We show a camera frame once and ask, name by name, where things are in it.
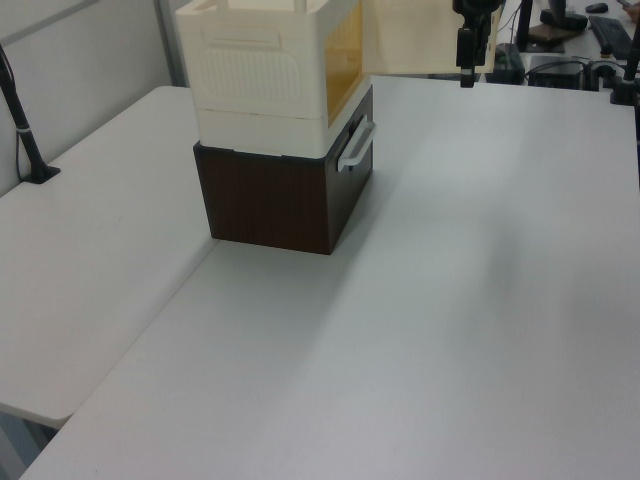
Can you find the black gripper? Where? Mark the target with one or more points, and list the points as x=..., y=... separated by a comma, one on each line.
x=475, y=7

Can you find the cream plastic cabinet box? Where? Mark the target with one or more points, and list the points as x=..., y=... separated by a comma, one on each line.
x=240, y=75

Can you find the small black device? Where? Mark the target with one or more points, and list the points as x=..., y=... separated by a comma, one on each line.
x=509, y=62

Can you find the black monitor pole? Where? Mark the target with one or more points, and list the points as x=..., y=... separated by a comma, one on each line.
x=525, y=25

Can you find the brown wooden board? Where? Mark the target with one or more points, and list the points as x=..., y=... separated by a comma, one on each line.
x=545, y=36

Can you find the black computer box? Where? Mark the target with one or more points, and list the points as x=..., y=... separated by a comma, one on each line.
x=552, y=72

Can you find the black monitor stand base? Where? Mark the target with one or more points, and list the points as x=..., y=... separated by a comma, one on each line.
x=562, y=21

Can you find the black computer mouse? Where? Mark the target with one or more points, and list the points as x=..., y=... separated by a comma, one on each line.
x=596, y=7

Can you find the black computer keyboard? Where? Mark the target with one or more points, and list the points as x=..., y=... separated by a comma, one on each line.
x=611, y=35

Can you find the dark brown drawer box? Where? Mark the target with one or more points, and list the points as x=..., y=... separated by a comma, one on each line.
x=265, y=200

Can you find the black camera stand pole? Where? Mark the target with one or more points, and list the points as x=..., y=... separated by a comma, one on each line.
x=629, y=75
x=22, y=130

